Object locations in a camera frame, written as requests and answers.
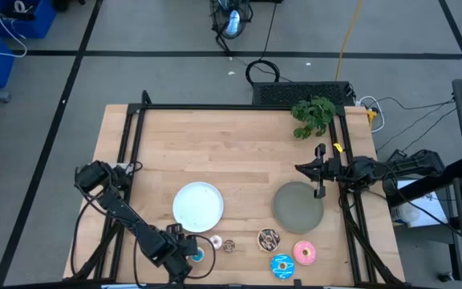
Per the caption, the green potted plant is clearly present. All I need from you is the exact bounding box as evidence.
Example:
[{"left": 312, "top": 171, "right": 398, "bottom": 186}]
[{"left": 290, "top": 95, "right": 337, "bottom": 140}]

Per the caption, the white power cable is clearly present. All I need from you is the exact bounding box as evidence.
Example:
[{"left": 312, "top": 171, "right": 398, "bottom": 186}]
[{"left": 358, "top": 95, "right": 386, "bottom": 133}]

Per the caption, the black mesh computer case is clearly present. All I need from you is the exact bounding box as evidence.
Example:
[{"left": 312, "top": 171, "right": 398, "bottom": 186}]
[{"left": 251, "top": 81, "right": 355, "bottom": 107}]

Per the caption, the white cable on bins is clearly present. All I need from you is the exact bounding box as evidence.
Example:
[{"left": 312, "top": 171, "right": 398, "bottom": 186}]
[{"left": 0, "top": 0, "right": 28, "bottom": 58}]

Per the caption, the large blue frosted donut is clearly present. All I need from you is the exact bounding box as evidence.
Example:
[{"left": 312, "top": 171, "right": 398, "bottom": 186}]
[{"left": 269, "top": 253, "right": 296, "bottom": 280}]

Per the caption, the large pink frosted donut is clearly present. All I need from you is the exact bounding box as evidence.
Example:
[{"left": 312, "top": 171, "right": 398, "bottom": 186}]
[{"left": 293, "top": 240, "right": 318, "bottom": 267}]

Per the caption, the small teal frosted donut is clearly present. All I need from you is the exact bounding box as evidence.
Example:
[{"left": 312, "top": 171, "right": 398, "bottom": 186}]
[{"left": 190, "top": 246, "right": 206, "bottom": 263}]

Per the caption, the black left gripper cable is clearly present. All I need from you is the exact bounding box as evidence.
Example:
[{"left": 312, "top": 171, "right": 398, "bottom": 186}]
[{"left": 186, "top": 234, "right": 217, "bottom": 280}]

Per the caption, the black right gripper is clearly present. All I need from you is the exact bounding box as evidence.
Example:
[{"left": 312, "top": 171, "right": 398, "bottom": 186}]
[{"left": 294, "top": 143, "right": 346, "bottom": 200}]

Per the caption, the large blue storage bin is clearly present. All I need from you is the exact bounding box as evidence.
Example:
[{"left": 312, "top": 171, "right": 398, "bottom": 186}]
[{"left": 0, "top": 0, "right": 58, "bottom": 39}]

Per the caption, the white round plate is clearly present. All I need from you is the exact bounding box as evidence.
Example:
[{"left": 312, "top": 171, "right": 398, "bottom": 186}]
[{"left": 172, "top": 181, "right": 225, "bottom": 234}]

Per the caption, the white paper sheet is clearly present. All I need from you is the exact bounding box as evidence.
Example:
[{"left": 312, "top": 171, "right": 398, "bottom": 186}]
[{"left": 390, "top": 178, "right": 449, "bottom": 229}]

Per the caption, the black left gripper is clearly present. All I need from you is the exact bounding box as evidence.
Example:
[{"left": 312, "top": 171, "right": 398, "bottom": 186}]
[{"left": 165, "top": 234, "right": 201, "bottom": 283}]

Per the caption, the black coiled floor cable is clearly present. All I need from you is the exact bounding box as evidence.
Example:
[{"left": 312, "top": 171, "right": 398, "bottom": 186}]
[{"left": 245, "top": 0, "right": 281, "bottom": 85}]

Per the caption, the grey-green round plate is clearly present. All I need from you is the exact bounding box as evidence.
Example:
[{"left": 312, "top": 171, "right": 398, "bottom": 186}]
[{"left": 272, "top": 181, "right": 325, "bottom": 234}]

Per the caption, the black floor fan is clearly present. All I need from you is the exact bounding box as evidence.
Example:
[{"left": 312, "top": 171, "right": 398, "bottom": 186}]
[{"left": 209, "top": 0, "right": 253, "bottom": 41}]

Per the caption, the large chocolate frosted donut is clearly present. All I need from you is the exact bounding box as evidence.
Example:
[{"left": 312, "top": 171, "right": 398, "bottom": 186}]
[{"left": 257, "top": 227, "right": 282, "bottom": 253}]

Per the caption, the yellow hanging cable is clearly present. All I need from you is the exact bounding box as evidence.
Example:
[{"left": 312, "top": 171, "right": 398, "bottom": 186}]
[{"left": 334, "top": 0, "right": 364, "bottom": 81}]

